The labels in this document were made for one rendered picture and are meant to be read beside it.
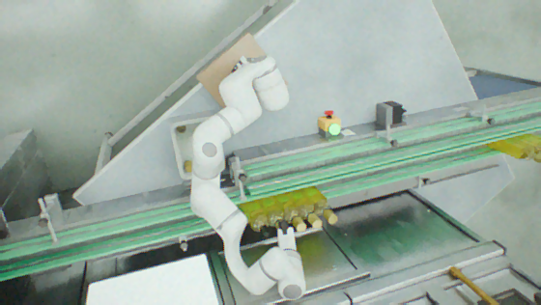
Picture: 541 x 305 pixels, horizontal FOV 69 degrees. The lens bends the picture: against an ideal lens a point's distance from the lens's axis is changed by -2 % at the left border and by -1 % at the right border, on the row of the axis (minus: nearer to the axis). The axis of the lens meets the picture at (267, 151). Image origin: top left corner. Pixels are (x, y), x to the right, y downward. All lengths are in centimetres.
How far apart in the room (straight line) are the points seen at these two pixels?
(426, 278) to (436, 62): 97
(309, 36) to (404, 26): 42
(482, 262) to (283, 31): 106
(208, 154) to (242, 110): 18
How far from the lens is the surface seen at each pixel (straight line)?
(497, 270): 152
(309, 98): 164
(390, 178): 172
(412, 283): 137
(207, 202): 106
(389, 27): 176
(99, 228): 150
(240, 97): 115
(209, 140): 109
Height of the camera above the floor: 221
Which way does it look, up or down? 63 degrees down
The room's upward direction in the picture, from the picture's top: 139 degrees clockwise
